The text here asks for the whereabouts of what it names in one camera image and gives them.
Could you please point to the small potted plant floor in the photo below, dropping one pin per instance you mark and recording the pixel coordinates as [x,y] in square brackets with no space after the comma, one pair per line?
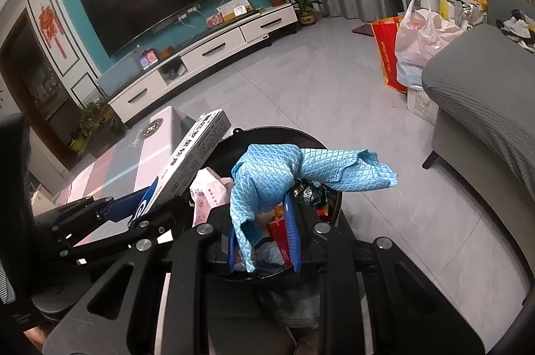
[305,11]

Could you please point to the large potted plant left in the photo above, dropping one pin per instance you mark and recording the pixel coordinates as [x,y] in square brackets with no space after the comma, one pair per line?
[99,129]

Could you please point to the small blue red box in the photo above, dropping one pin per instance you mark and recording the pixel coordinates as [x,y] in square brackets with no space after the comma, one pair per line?
[148,58]

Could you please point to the pink plastic wrapper bag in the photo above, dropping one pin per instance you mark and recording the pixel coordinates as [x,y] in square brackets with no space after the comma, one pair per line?
[208,191]

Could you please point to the white TV cabinet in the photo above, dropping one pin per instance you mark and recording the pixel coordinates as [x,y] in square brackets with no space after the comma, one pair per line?
[199,57]

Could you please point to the black round trash bin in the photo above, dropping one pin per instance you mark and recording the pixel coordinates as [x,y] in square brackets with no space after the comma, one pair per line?
[325,201]

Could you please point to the white blue cardboard box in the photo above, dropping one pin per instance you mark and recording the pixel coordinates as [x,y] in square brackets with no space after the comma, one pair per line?
[184,163]

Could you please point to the clothes pile on sofa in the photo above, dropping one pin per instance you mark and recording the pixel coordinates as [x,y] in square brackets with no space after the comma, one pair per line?
[520,29]

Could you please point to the grey sofa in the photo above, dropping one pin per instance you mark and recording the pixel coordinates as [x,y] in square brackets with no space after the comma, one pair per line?
[483,84]

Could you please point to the white plastic bag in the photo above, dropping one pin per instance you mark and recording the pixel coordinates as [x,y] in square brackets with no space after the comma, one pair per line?
[421,34]

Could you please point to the orange red shopping bag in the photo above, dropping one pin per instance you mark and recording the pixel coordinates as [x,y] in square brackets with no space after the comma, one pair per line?
[384,32]

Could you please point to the red snack wrapper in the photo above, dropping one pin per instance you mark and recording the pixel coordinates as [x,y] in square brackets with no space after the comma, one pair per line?
[277,231]

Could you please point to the calendar on TV cabinet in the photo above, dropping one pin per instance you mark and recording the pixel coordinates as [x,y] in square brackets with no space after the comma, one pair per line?
[234,8]

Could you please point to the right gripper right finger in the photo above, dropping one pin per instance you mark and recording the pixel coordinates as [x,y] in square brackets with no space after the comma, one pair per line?
[408,314]

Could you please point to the blue cloth rag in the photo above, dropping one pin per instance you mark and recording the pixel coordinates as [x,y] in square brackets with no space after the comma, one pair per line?
[265,173]

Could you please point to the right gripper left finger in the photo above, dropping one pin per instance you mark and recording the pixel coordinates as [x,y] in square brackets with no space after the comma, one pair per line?
[153,295]

